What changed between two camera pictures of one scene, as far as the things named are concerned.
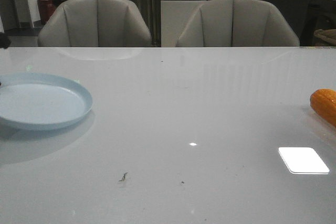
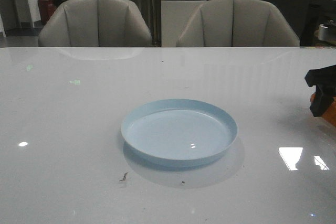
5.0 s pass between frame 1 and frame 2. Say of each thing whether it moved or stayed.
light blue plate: moved
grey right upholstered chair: stayed
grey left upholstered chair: stayed
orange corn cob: stayed
